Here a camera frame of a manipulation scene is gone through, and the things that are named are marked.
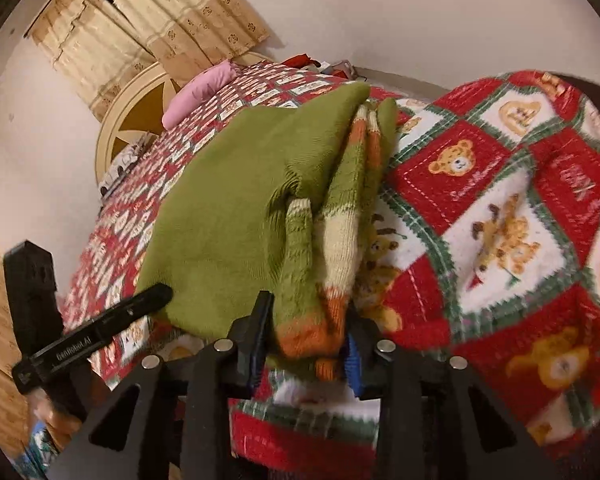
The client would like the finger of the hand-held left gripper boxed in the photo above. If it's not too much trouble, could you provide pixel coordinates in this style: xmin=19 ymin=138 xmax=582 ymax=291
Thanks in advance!
xmin=107 ymin=283 xmax=175 ymax=332

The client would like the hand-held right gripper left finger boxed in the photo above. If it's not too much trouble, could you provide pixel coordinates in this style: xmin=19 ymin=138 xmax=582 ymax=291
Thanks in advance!
xmin=54 ymin=290 xmax=275 ymax=480

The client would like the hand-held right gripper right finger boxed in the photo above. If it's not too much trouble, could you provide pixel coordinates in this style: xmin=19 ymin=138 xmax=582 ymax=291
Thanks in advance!
xmin=344 ymin=319 xmax=556 ymax=480

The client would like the green knitted sweater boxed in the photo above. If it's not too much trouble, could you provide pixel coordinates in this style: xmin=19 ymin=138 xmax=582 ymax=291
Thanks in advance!
xmin=136 ymin=81 xmax=399 ymax=381

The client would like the pile of mixed clothes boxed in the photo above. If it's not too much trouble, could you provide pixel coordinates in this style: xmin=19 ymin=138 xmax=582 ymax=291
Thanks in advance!
xmin=285 ymin=52 xmax=365 ymax=81

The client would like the grey patterned pillow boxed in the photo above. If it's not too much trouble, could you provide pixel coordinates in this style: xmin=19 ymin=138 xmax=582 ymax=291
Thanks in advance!
xmin=100 ymin=132 xmax=155 ymax=196

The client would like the red printed bear blanket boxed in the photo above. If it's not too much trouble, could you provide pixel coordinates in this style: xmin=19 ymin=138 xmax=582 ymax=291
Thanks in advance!
xmin=24 ymin=57 xmax=600 ymax=476

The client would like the pink pillow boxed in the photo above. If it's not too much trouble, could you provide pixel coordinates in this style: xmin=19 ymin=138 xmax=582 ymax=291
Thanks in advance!
xmin=161 ymin=61 xmax=238 ymax=131

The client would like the cream bed headboard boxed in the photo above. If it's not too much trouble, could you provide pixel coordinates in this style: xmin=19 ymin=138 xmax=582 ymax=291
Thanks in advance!
xmin=94 ymin=51 xmax=275 ymax=183

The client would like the beige floral curtain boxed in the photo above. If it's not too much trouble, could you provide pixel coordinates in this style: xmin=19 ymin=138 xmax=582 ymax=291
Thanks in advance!
xmin=27 ymin=0 xmax=155 ymax=123
xmin=87 ymin=0 xmax=271 ymax=78

